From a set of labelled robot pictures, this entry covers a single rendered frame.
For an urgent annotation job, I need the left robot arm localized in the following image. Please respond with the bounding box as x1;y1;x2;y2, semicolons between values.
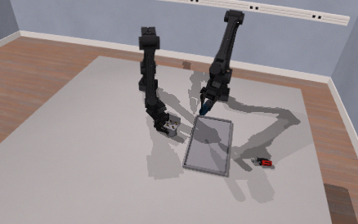
206;10;244;96

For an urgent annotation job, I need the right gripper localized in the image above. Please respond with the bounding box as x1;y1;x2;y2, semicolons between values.
154;114;169;134

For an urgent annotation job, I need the grey metal bracket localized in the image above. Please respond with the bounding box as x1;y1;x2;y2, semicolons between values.
164;114;181;131

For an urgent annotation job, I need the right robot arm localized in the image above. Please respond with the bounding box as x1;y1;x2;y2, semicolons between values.
139;27;167;120

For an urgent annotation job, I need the dark blue nut driver barrel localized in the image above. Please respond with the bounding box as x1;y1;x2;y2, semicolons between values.
199;100;214;117

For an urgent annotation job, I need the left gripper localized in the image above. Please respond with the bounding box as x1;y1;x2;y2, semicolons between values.
200;87;222;109

